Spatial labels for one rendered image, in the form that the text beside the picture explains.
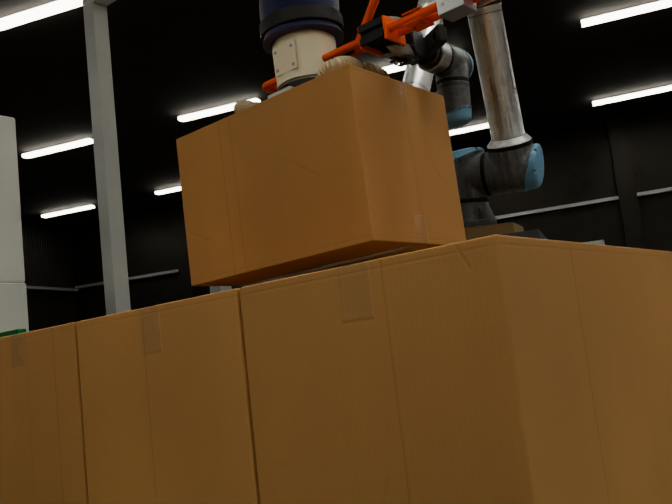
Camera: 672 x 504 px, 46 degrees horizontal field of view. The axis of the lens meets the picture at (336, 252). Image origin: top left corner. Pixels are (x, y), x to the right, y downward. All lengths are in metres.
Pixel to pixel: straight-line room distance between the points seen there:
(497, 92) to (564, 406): 1.80
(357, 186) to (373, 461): 0.88
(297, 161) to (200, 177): 0.34
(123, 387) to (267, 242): 0.71
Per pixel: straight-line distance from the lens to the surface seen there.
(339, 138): 1.76
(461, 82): 2.19
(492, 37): 2.61
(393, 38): 1.96
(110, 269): 5.52
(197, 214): 2.07
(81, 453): 1.40
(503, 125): 2.64
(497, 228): 2.63
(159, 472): 1.24
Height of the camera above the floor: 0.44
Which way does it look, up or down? 8 degrees up
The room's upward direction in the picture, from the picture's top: 7 degrees counter-clockwise
